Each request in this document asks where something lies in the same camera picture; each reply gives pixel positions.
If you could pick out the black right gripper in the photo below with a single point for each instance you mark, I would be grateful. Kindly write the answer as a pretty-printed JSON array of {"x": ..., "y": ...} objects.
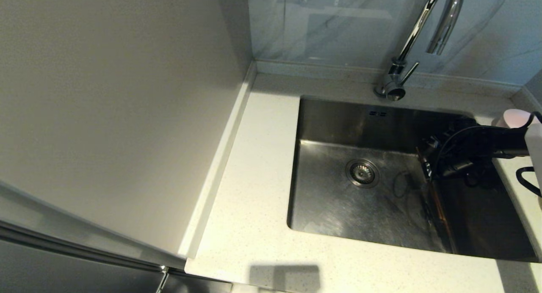
[{"x": 465, "y": 147}]

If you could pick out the pink plastic bowl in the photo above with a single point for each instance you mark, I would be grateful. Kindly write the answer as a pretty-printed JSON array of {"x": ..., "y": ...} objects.
[{"x": 514, "y": 118}]

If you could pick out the wooden chopstick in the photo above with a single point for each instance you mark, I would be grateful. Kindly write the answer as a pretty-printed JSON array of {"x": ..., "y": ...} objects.
[
  {"x": 442, "y": 221},
  {"x": 427, "y": 200}
]

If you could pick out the chrome gooseneck faucet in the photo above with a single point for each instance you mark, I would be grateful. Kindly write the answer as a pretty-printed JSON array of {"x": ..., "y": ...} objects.
[{"x": 394, "y": 81}]

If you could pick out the metal sink drain strainer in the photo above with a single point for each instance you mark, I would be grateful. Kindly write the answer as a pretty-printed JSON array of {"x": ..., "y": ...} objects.
[{"x": 362, "y": 173}]

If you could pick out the stainless steel sink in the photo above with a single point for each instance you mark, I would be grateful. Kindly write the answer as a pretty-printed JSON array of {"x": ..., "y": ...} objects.
[{"x": 338, "y": 216}]

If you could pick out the grey tall cabinet door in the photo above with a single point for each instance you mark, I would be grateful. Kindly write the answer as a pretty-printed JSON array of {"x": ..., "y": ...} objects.
[{"x": 63, "y": 272}]

